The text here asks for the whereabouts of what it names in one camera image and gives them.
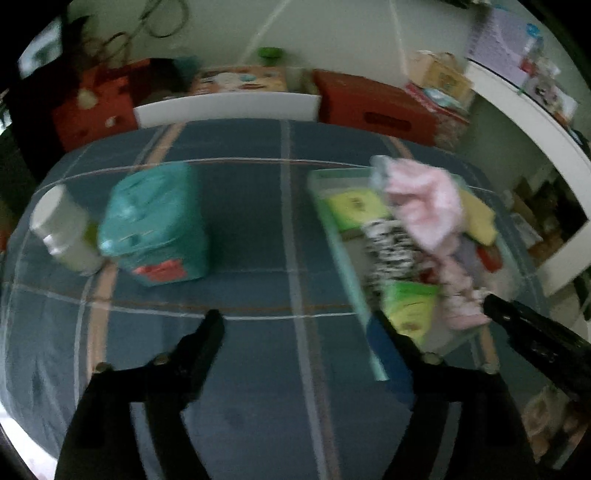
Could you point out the row of colourful packets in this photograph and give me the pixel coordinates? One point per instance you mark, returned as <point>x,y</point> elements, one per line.
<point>549,78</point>

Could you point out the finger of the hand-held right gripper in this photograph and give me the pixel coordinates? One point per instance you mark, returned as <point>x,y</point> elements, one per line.
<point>501,309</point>

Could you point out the leopard print scrunchie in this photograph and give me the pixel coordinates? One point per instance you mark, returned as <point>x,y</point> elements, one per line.
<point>390,249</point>

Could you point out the person's floral clothing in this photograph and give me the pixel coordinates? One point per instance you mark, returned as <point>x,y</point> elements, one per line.
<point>551,415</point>

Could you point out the plaid blue tablecloth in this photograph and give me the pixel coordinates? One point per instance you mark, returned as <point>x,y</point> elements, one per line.
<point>258,221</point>

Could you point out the light green cloth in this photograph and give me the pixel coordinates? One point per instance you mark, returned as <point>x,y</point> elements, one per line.
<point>355,207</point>

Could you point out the green knob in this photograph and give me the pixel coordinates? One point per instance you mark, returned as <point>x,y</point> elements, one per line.
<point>270,54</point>

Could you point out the light blue face mask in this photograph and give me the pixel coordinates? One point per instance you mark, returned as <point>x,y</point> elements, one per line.
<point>379,168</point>

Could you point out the patterned gift bag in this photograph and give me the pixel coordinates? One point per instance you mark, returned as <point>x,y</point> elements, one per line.
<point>448,129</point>

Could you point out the black stand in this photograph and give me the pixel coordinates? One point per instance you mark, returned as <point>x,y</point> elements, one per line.
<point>27,106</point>

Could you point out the colourful picture board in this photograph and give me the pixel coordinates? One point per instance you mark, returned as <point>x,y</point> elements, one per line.
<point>235,81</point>

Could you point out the clear plastic bin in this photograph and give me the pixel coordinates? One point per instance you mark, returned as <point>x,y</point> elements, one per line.
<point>351,263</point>

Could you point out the teal plastic toy box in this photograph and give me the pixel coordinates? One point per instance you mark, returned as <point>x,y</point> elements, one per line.
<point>152,221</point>

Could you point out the white pill bottle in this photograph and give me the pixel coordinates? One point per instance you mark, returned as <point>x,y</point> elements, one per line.
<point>64,230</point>

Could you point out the grey screen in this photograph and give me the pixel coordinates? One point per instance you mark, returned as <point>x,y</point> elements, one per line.
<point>41,50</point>

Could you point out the teal fluffy duster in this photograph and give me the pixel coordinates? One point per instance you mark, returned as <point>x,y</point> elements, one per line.
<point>189,69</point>

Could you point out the white chair back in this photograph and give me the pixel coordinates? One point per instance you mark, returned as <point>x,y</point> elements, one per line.
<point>231,108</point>

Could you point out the white shelf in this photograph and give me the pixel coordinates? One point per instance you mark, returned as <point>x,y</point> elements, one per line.
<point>545,138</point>

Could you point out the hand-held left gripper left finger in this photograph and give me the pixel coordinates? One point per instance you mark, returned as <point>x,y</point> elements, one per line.
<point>205,341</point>

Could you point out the purple perforated basket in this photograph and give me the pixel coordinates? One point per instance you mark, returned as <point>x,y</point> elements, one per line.
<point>494,41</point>

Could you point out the light purple cloth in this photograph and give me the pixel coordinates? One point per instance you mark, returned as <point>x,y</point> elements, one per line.
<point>467,256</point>

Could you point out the red cardboard box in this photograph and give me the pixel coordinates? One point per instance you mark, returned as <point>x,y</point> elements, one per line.
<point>369,101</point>

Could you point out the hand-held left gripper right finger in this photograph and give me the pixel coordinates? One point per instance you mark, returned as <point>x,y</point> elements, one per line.
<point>388,355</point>

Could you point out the green tissue packet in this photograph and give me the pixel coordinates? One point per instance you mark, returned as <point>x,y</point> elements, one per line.
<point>411,309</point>

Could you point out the red wooden cabinet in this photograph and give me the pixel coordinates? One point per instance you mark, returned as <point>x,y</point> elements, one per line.
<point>92,115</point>

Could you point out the yellow sponge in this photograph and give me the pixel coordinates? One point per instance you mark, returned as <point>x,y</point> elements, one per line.
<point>480,217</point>

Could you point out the red soft item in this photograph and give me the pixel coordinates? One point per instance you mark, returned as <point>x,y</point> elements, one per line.
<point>490,259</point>

